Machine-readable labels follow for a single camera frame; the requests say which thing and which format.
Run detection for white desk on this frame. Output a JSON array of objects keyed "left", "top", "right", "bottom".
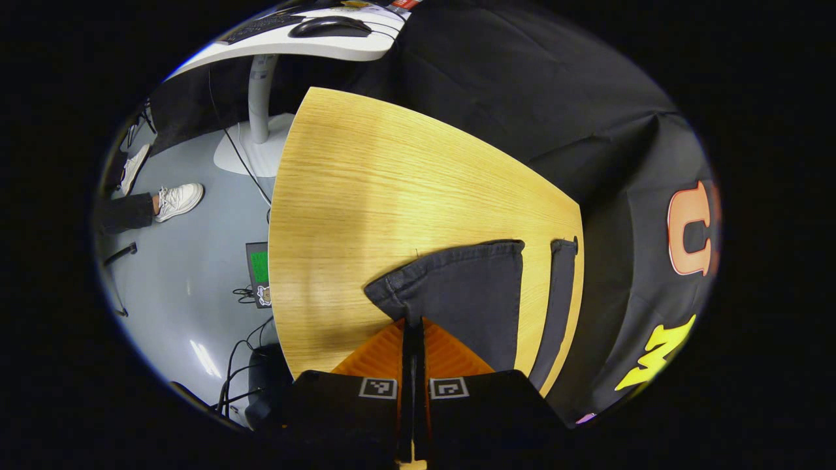
[{"left": 165, "top": 0, "right": 411, "bottom": 178}]

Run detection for person's dark trouser leg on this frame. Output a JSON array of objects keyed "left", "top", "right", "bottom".
[{"left": 97, "top": 192, "right": 157, "bottom": 236}]

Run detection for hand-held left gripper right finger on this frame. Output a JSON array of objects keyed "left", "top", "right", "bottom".
[{"left": 415, "top": 317, "right": 568, "bottom": 464}]

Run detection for black box under table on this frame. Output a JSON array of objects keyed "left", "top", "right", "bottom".
[{"left": 247, "top": 345, "right": 293, "bottom": 428}]

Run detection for black device with green label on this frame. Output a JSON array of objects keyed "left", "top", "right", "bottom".
[{"left": 246, "top": 242, "right": 272, "bottom": 309}]

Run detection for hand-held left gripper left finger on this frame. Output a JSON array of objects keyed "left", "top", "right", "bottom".
[{"left": 265, "top": 318, "right": 415, "bottom": 464}]

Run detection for black computer mouse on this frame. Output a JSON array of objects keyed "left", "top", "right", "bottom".
[{"left": 289, "top": 16, "right": 373, "bottom": 39}]

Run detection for black keyboard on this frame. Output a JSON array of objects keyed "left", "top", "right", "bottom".
[{"left": 217, "top": 14, "right": 306, "bottom": 45}]

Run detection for black metal bar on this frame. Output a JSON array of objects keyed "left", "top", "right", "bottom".
[{"left": 103, "top": 242, "right": 139, "bottom": 267}]

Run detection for white sneaker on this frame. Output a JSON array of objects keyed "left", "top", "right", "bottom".
[
  {"left": 119, "top": 144, "right": 152, "bottom": 197},
  {"left": 155, "top": 183, "right": 205, "bottom": 223}
]

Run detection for black backdrop cloth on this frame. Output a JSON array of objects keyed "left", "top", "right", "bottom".
[{"left": 150, "top": 0, "right": 722, "bottom": 428}]

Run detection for black jeans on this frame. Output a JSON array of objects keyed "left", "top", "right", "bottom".
[{"left": 364, "top": 238, "right": 579, "bottom": 396}]

